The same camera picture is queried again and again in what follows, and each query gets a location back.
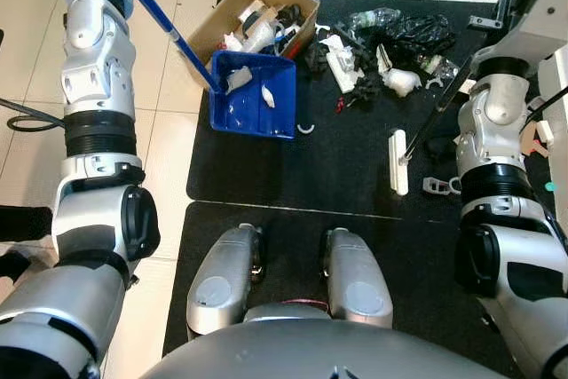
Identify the crumpled white paper scrap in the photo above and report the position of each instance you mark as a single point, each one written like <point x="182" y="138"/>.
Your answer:
<point x="238" y="79"/>

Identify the grey plastic clip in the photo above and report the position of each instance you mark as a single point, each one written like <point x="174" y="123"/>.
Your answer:
<point x="439" y="185"/>

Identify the silver right robot leg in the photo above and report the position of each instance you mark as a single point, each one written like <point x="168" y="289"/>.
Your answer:
<point x="357" y="281"/>

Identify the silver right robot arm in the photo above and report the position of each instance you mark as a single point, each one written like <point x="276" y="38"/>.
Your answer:
<point x="497" y="139"/>

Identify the brown cardboard piece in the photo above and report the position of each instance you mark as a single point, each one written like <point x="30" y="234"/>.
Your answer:
<point x="532" y="139"/>

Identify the black floor mat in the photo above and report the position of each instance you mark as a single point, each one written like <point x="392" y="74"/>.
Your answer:
<point x="293" y="237"/>
<point x="337" y="166"/>

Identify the black plastic bag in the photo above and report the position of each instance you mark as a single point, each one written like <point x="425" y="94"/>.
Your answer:
<point x="422" y="35"/>

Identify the silver left robot leg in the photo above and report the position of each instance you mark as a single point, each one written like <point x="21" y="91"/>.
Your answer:
<point x="222" y="277"/>

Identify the grey robot torso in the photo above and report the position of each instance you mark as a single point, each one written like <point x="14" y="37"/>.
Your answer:
<point x="328" y="352"/>

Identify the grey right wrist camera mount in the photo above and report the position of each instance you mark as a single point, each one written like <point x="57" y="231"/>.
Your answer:
<point x="541" y="28"/>

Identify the white curved plastic piece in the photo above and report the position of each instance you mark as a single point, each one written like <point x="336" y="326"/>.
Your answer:
<point x="306" y="130"/>

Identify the small white paper scrap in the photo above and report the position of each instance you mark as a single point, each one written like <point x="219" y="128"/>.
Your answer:
<point x="267" y="96"/>

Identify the white packaging piece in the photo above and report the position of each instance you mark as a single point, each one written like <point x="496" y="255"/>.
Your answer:
<point x="342" y="64"/>

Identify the silver robot leg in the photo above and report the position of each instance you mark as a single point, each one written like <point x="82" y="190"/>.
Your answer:
<point x="357" y="281"/>
<point x="222" y="277"/>

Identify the white crumpled bag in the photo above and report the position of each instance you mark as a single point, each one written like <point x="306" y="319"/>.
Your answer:
<point x="401" y="82"/>

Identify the brown cardboard box with rubbish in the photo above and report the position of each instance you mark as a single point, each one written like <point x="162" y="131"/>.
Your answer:
<point x="222" y="19"/>

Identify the crumpled clear plastic bottle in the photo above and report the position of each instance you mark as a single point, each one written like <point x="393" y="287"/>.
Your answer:
<point x="373" y="19"/>

